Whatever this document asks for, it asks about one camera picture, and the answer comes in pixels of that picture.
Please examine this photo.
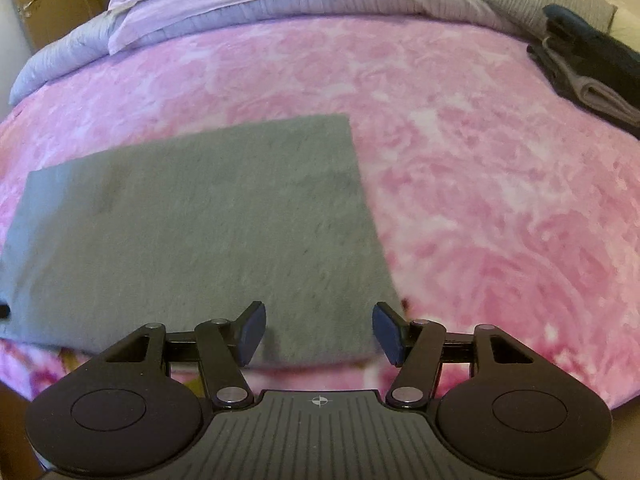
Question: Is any dark blue folded garment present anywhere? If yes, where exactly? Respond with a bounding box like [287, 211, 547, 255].
[542, 4, 640, 92]

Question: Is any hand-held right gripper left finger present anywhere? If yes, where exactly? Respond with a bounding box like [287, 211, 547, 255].
[102, 301, 267, 409]

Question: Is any grey sweatshirt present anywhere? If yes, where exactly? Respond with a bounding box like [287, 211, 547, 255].
[0, 113, 407, 367]

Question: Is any black folded garment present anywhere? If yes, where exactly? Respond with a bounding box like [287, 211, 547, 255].
[526, 42, 640, 140]

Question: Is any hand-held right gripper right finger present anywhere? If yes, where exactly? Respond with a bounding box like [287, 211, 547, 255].
[371, 301, 539, 409]

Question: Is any pink rose print blanket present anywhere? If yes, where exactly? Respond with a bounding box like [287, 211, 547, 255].
[0, 14, 640, 411]

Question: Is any light grey folded garment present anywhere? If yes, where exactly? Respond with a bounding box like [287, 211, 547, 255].
[542, 35, 640, 123]

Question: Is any grey striped quilt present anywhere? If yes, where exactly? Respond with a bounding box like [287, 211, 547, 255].
[9, 0, 511, 107]

